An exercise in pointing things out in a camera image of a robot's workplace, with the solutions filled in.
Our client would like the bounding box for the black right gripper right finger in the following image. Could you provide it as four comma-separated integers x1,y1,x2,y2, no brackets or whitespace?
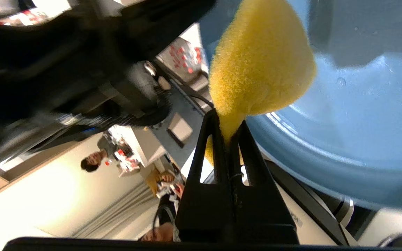
236,120,299,244

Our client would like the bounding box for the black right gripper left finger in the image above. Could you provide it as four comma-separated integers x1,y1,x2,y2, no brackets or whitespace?
175,109,238,243

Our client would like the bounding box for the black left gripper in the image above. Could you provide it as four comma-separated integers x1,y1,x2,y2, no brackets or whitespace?
93,0,219,63

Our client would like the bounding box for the yellow green sponge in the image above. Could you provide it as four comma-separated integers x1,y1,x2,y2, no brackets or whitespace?
204,0,317,166

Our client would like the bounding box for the grey blue plate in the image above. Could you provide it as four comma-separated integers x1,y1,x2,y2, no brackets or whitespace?
199,0,402,210

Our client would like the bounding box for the black white robot base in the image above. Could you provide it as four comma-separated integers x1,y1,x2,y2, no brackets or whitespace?
243,159,402,246

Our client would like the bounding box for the person in black clothes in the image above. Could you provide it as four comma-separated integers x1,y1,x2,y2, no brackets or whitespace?
139,167,187,243

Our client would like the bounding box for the person in dark shirt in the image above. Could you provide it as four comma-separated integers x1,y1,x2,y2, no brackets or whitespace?
81,132,142,174

